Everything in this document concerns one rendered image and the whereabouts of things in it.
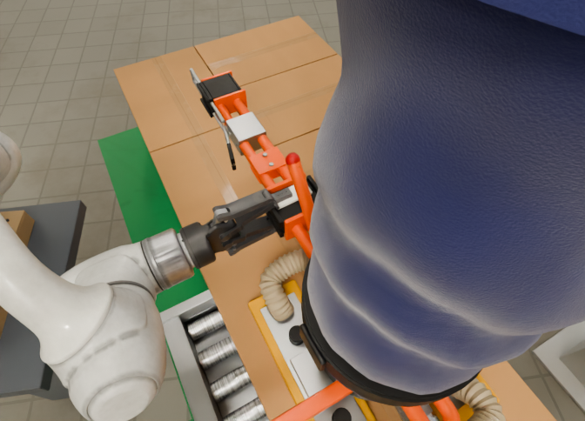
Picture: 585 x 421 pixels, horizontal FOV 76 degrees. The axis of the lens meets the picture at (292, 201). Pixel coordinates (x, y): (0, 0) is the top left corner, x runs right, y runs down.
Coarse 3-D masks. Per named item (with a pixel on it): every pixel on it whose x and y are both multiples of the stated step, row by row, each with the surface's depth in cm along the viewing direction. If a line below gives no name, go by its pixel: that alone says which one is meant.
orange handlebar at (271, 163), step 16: (224, 112) 81; (240, 112) 82; (240, 144) 76; (256, 160) 73; (272, 160) 73; (256, 176) 74; (272, 176) 74; (288, 176) 71; (304, 240) 63; (336, 384) 50; (304, 400) 50; (320, 400) 49; (336, 400) 49; (448, 400) 49; (288, 416) 48; (304, 416) 48; (416, 416) 48; (448, 416) 48
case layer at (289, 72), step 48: (192, 48) 187; (240, 48) 187; (288, 48) 187; (144, 96) 166; (192, 96) 166; (288, 96) 166; (192, 144) 150; (288, 144) 150; (192, 192) 136; (240, 192) 136
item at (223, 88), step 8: (224, 72) 87; (208, 80) 85; (216, 80) 85; (224, 80) 85; (232, 80) 85; (208, 88) 83; (216, 88) 83; (224, 88) 83; (232, 88) 83; (240, 88) 83; (216, 96) 82; (224, 96) 82; (232, 96) 82; (240, 96) 84; (216, 104) 82; (224, 104) 83; (232, 104) 84; (232, 112) 86
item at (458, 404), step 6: (480, 378) 62; (486, 384) 61; (492, 390) 61; (450, 396) 60; (456, 402) 59; (462, 402) 59; (498, 402) 60; (432, 408) 60; (456, 408) 59; (462, 408) 59; (468, 408) 59; (438, 414) 59; (462, 414) 59; (468, 414) 59; (462, 420) 58
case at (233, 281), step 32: (224, 256) 77; (256, 256) 77; (224, 288) 73; (256, 288) 73; (224, 320) 69; (256, 352) 66; (256, 384) 63; (512, 384) 63; (384, 416) 60; (512, 416) 60; (544, 416) 60
